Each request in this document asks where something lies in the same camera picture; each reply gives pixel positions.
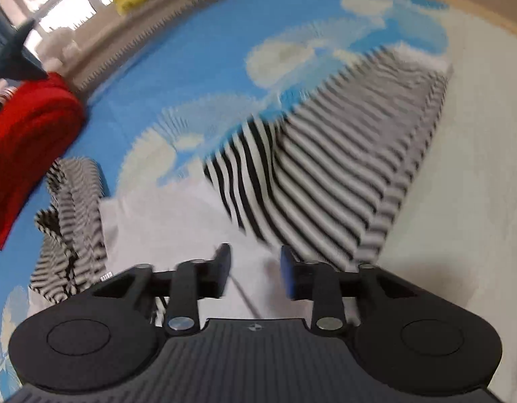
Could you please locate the white plush toy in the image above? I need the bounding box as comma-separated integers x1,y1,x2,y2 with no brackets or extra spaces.
42,26,79,73

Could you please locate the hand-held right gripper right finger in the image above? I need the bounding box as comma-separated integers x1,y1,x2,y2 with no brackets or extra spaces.
280,245,415,338

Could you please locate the white top with striped sleeves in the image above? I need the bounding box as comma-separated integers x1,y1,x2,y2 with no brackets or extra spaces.
29,157,293,327

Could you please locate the dark grey plush toy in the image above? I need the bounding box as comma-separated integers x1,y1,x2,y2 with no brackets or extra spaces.
0,19,50,84

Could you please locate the red cloth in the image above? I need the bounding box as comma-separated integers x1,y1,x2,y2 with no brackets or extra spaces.
0,71,88,252

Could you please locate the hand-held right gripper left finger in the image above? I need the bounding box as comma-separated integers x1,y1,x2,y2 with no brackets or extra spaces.
90,243,233,337

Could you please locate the black white striped shirt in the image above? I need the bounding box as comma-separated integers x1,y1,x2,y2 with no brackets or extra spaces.
203,45,454,263

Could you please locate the blue cloud printed blanket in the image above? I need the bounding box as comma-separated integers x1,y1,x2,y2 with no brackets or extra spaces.
0,0,517,403

